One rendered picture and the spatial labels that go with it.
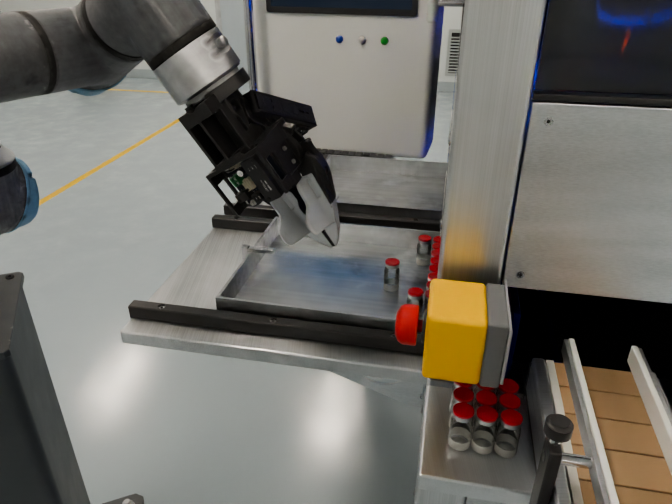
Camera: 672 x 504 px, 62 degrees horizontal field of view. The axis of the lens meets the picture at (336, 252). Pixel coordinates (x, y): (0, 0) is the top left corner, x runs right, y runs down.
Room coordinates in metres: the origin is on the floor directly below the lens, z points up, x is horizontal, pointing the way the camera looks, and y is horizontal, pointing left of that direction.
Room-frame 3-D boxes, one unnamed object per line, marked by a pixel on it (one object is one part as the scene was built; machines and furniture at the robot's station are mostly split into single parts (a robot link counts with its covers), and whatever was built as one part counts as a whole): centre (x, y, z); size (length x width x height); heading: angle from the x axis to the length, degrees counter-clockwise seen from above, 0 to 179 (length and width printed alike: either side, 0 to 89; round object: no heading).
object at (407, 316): (0.45, -0.08, 0.99); 0.04 x 0.04 x 0.04; 78
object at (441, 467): (0.42, -0.16, 0.87); 0.14 x 0.13 x 0.02; 78
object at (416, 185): (1.04, -0.12, 0.90); 0.34 x 0.26 x 0.04; 78
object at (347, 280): (0.71, -0.03, 0.90); 0.34 x 0.26 x 0.04; 78
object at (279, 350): (0.89, -0.02, 0.87); 0.70 x 0.48 x 0.02; 168
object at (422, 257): (0.77, -0.14, 0.91); 0.02 x 0.02 x 0.05
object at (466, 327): (0.44, -0.12, 1.00); 0.08 x 0.07 x 0.07; 78
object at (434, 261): (0.69, -0.14, 0.91); 0.18 x 0.02 x 0.05; 168
